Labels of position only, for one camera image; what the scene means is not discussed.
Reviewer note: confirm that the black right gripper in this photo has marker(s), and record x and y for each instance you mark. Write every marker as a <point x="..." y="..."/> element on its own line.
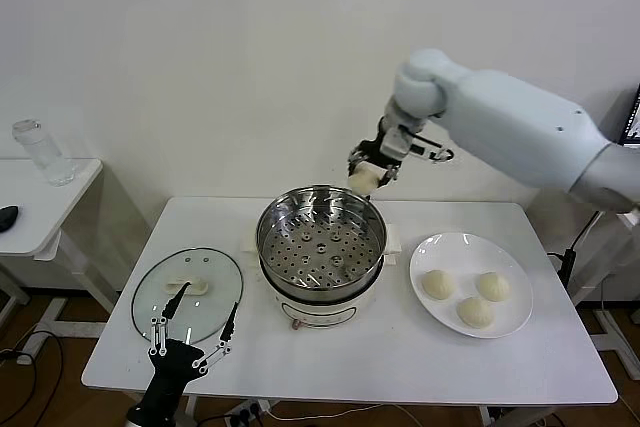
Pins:
<point x="372" y="152"/>

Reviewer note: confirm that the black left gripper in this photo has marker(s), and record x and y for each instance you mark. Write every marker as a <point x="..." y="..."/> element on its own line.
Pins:
<point x="172" y="362"/>

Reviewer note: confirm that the white steamed baozi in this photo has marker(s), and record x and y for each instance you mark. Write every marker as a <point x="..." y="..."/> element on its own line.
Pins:
<point x="439" y="284"/>
<point x="492" y="287"/>
<point x="367" y="179"/>
<point x="475" y="312"/>

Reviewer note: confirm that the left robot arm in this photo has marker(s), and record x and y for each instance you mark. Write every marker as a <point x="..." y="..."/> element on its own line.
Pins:
<point x="145" y="417"/>

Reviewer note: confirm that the stainless steel steamer basket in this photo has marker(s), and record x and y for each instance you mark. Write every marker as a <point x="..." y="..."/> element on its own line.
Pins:
<point x="320" y="227"/>

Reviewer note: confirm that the white power strip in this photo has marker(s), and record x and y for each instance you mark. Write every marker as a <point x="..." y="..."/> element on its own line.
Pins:
<point x="245" y="413"/>

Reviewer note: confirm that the white oval plate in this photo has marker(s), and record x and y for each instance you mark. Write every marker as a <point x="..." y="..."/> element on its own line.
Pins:
<point x="510" y="257"/>

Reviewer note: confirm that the white rounded side table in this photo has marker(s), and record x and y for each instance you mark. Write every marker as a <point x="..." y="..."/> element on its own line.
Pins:
<point x="30" y="197"/>

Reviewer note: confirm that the black computer mouse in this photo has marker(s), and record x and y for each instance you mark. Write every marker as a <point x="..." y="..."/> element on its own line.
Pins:
<point x="7" y="219"/>

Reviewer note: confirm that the clear glass jar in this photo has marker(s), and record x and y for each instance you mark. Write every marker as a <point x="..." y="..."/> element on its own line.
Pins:
<point x="45" y="157"/>

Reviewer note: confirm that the black laptop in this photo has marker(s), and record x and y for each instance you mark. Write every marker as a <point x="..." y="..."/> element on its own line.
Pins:
<point x="632" y="117"/>

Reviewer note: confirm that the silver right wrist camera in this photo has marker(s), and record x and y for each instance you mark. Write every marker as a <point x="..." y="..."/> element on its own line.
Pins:
<point x="396" y="143"/>

